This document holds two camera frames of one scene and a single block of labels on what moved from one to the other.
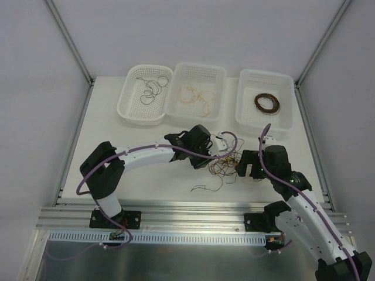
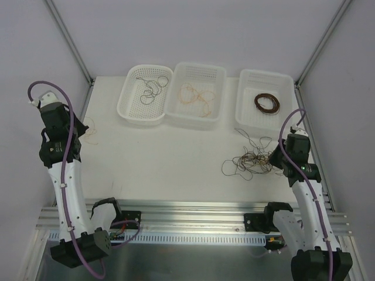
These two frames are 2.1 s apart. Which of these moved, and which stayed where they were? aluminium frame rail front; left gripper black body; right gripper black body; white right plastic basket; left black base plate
Moved: right gripper black body; left gripper black body
Stayed: white right plastic basket; left black base plate; aluminium frame rail front
